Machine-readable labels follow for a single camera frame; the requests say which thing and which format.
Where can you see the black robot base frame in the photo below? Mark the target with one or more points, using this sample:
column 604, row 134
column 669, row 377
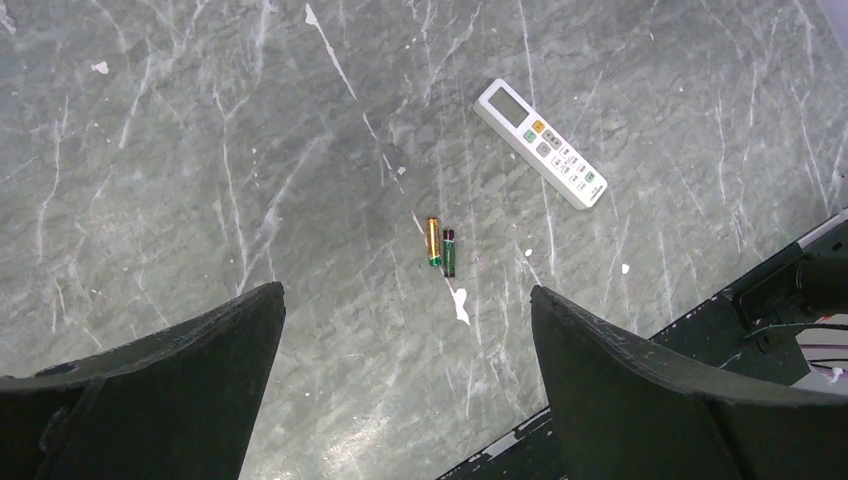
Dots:
column 735, row 330

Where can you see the dark green AAA battery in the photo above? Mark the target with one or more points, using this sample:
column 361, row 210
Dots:
column 449, row 253

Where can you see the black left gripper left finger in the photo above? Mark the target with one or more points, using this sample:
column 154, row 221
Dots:
column 180, row 403

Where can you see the white remote control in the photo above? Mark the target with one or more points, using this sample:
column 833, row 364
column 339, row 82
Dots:
column 540, row 145

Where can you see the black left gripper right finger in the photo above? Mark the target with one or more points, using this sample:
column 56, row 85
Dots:
column 627, row 408

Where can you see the gold green AAA battery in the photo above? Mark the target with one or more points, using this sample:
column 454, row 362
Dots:
column 433, row 233

